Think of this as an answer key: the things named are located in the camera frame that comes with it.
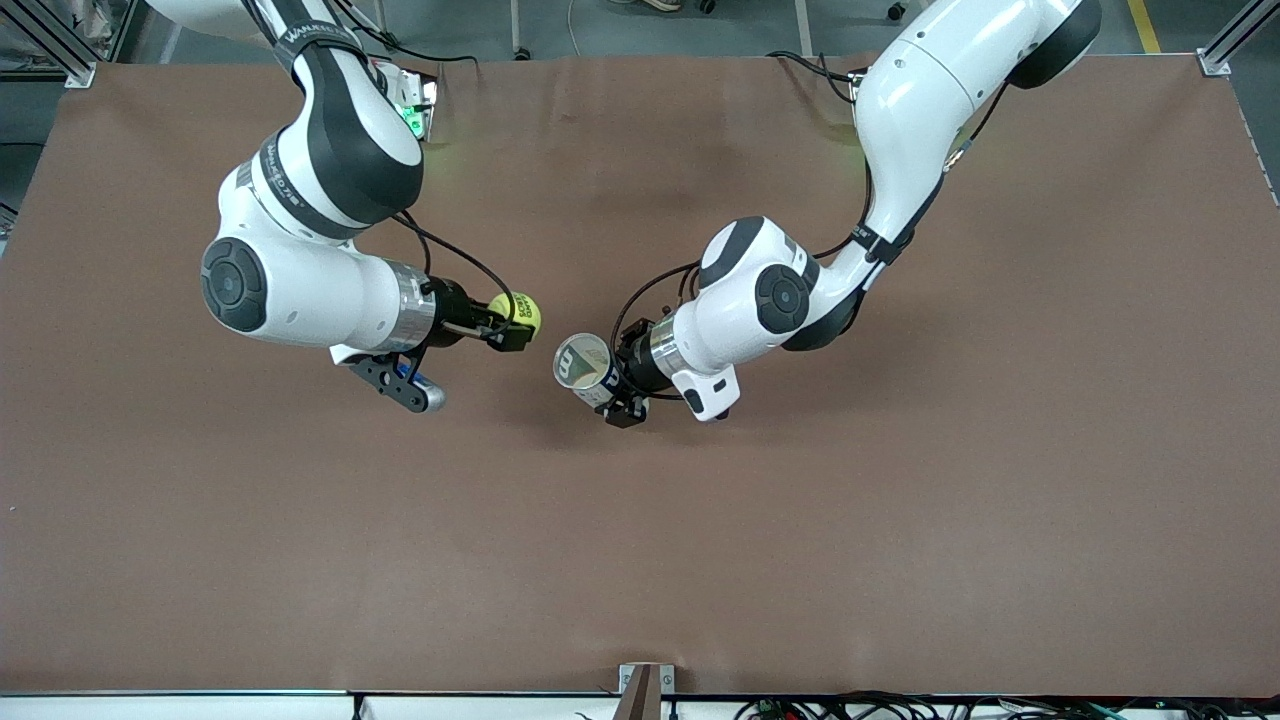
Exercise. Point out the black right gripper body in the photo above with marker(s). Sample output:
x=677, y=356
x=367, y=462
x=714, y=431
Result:
x=453, y=304

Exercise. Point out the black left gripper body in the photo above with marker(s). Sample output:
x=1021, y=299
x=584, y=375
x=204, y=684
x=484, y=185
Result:
x=634, y=369

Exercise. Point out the clear tennis ball can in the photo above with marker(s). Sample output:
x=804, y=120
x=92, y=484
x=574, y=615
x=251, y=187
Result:
x=598, y=388

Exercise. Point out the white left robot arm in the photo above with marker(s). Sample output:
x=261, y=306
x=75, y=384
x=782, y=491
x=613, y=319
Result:
x=920, y=90

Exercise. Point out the metal arm base connector block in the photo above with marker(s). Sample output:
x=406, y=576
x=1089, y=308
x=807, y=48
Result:
x=428, y=100

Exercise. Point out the brown paper table cover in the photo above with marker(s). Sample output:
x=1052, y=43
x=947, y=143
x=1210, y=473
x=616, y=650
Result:
x=640, y=550

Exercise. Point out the white pole with caster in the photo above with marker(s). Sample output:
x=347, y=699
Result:
x=521, y=52

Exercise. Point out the rolling chair base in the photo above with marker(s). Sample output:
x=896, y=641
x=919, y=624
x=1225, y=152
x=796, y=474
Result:
x=806, y=30

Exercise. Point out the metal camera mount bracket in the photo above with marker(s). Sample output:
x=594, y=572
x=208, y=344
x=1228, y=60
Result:
x=645, y=690

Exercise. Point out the aluminium frame profile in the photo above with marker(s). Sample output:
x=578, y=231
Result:
x=80, y=72
x=1215, y=62

